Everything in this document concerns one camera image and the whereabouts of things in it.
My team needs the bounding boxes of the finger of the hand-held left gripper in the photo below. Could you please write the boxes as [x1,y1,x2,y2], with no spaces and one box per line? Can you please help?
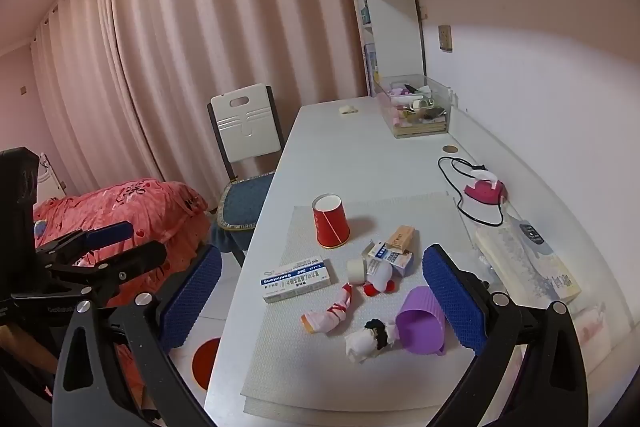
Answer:
[50,241,168,308]
[35,221,135,268]

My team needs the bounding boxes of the bed with pink blanket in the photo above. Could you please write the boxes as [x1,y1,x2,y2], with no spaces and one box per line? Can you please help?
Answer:
[32,178,211,413]

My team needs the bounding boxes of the thick paperback book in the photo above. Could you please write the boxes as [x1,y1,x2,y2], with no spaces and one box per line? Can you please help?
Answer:
[475,224,583,308]

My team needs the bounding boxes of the white chair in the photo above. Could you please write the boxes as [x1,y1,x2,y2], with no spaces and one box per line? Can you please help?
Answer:
[207,82,286,268]

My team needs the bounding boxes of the pink white small device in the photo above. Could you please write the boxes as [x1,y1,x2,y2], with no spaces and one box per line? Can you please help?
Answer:
[464,172,510,208]

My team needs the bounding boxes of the blue upright book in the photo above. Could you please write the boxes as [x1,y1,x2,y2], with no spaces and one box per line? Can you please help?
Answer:
[363,44,378,95]

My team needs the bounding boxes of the blue chair cushion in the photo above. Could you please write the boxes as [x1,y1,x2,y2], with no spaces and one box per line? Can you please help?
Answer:
[210,172,276,253]

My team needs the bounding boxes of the white wall shelf unit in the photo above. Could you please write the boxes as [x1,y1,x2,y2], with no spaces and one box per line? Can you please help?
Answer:
[332,0,606,98]

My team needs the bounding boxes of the pink device with black cable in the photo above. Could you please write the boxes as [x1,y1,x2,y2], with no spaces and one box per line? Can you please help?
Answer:
[438,156,505,228]

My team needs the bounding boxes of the red paper cup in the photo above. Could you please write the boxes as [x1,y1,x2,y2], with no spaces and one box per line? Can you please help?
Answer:
[311,193,351,249]

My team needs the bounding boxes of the long white blue medicine box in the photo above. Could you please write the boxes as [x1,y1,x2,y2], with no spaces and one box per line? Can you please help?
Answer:
[260,255,335,304]

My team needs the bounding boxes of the clear storage box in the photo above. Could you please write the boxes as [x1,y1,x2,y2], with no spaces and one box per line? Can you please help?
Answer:
[374,74,451,138]

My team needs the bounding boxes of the small white blue medicine box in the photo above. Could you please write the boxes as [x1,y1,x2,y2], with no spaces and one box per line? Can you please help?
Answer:
[367,241,415,277]

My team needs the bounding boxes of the tan cardboard box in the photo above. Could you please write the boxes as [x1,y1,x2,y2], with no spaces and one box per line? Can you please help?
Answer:
[385,225,416,253]

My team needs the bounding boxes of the clear tape roll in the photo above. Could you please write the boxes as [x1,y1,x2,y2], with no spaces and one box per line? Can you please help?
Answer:
[346,257,368,284]

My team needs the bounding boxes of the black remote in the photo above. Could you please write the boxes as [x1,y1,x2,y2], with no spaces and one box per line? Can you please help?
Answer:
[517,222,546,245]

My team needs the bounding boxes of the white plush sock red pompoms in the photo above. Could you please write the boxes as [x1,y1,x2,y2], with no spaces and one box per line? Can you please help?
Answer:
[362,264,403,297]

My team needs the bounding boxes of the purple ribbed cup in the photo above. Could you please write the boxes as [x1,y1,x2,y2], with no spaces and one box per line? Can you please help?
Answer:
[395,285,447,356]

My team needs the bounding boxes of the white woven placemat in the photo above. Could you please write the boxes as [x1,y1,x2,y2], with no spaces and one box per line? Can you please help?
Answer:
[240,192,481,413]

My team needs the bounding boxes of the pink pleated curtain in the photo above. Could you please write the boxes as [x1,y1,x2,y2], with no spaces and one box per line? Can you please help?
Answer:
[30,0,371,228]

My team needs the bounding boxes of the white bed headboard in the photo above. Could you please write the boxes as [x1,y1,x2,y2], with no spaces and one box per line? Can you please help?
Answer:
[37,152,68,198]

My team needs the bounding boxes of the pink plastic packet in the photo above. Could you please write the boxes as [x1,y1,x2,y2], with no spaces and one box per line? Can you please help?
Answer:
[570,304,608,358]

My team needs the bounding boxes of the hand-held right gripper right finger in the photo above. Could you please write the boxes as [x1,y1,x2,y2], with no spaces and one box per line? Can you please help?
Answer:
[422,244,589,427]

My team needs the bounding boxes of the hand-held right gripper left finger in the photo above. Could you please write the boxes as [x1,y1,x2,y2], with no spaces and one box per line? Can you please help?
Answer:
[52,245,223,427]

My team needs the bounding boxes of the pink white sock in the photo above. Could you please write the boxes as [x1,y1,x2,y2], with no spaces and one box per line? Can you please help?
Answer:
[301,283,355,335]

